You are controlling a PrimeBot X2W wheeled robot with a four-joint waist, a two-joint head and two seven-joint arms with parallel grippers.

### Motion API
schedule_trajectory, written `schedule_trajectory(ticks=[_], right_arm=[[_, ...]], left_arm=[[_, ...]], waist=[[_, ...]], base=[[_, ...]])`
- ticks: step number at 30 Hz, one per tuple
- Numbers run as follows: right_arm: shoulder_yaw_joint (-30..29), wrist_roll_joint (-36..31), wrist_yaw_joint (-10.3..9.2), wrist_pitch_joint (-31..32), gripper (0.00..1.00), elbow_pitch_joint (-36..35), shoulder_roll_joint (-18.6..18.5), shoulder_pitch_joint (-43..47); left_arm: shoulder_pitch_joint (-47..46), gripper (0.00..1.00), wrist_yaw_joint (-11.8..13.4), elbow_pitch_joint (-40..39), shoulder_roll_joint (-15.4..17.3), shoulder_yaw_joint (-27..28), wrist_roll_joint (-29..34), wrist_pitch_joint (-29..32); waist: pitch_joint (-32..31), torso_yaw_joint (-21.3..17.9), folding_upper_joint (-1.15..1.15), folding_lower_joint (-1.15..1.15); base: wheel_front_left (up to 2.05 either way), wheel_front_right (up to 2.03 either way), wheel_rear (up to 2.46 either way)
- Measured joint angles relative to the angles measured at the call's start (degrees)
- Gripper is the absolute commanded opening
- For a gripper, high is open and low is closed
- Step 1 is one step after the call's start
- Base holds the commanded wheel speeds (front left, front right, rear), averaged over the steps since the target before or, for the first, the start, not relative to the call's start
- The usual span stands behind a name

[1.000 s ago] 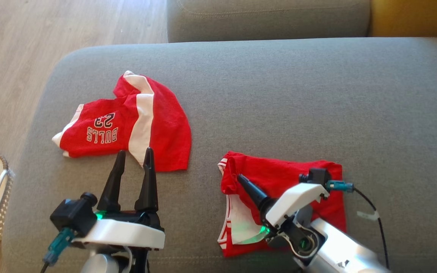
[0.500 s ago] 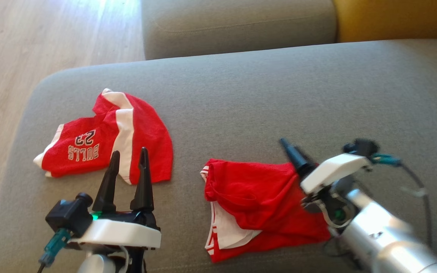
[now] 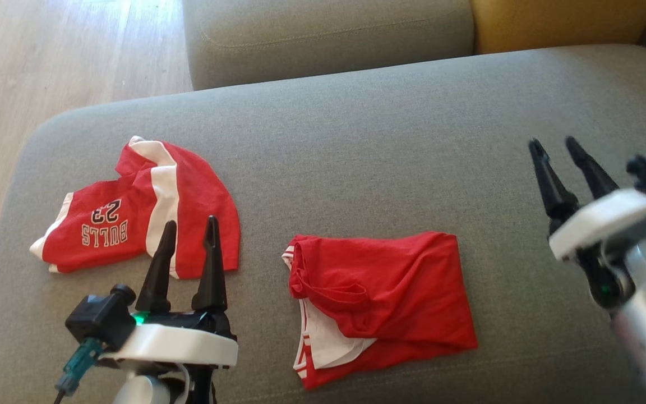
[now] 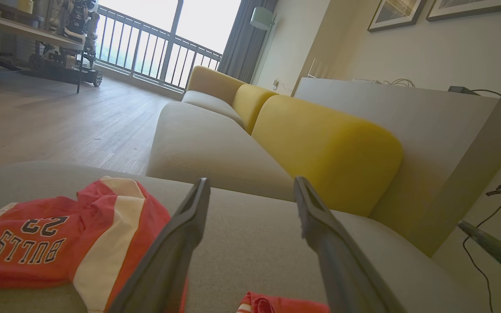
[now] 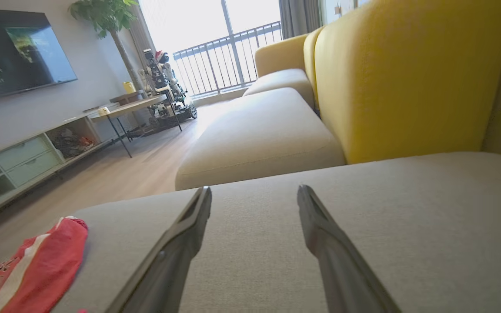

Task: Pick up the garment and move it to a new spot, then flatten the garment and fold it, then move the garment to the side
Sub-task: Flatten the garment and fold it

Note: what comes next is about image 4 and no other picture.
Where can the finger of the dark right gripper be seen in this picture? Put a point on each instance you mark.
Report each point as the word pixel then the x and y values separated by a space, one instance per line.
pixel 498 250

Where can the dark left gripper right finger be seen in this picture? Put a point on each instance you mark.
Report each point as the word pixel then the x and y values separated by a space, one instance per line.
pixel 346 278

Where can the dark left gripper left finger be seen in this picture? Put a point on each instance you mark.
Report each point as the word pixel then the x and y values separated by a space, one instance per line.
pixel 163 269

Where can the red Bulls jersey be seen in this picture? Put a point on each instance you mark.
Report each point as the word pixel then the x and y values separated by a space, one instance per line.
pixel 285 304

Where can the red Bulls shorts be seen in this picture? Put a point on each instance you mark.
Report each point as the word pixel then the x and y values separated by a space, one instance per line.
pixel 59 269

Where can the grey sofa seat cushion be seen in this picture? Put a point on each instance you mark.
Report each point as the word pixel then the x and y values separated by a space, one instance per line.
pixel 211 104
pixel 250 252
pixel 207 148

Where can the yellow sofa back cushion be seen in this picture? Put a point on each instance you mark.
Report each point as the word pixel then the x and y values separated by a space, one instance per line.
pixel 211 82
pixel 252 104
pixel 328 152

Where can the grey side cabinet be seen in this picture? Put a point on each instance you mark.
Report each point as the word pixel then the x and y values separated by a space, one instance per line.
pixel 429 130

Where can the black power adapter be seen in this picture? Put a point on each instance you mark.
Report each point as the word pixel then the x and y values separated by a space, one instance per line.
pixel 461 90

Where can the metal balcony railing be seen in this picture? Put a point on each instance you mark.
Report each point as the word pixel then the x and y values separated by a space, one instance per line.
pixel 146 48

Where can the grey curtain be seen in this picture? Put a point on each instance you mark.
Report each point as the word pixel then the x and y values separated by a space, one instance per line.
pixel 244 43

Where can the black wheeled background robot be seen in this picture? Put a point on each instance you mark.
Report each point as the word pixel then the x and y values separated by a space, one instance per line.
pixel 74 26

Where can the pale green floor lamp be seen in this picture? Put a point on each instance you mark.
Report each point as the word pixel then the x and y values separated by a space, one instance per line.
pixel 261 18

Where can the wooden table black legs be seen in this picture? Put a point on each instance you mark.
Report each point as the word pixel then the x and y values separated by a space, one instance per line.
pixel 28 32

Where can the small white wall socket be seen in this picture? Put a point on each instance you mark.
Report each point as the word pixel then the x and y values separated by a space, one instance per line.
pixel 275 84

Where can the dark framed wall picture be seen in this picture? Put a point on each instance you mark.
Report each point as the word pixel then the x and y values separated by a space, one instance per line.
pixel 468 6
pixel 396 13

